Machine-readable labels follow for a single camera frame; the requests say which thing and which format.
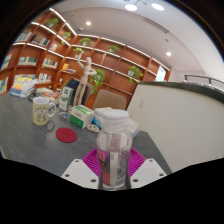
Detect clear plastic drink bottle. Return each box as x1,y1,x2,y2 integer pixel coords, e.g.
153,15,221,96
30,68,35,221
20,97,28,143
96,108,133,191

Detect dark flat books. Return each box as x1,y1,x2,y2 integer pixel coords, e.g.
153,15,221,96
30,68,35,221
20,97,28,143
33,87,63,105

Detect white counter with dark top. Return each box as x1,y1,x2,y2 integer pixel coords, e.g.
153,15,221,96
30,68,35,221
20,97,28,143
126,81,224,174

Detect brown wooden shelf unit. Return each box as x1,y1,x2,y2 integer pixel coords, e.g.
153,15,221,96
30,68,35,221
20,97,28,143
0,8,172,111

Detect grey metal railing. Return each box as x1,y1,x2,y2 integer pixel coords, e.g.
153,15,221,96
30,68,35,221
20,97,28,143
183,74,224,89

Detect ceiling lights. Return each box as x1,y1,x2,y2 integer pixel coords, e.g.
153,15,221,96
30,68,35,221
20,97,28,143
84,0,173,58

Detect wooden artist mannequin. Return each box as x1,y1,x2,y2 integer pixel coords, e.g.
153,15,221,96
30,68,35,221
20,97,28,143
73,50,98,107

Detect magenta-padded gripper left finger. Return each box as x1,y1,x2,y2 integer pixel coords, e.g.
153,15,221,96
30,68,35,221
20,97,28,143
60,148,102,190

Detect beige chair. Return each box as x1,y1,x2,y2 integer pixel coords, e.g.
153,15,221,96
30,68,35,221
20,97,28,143
92,89,129,111

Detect flat round red coaster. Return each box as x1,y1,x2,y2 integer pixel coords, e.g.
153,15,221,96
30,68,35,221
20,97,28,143
55,127,78,144

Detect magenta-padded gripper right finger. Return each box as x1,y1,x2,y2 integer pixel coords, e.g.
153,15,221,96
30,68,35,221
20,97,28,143
128,148,167,189

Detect green and white carton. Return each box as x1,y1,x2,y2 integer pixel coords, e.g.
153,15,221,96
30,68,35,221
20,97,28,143
58,86,74,112

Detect yellow striped white mug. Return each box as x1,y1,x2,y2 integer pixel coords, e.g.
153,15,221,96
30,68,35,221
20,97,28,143
32,96,57,127

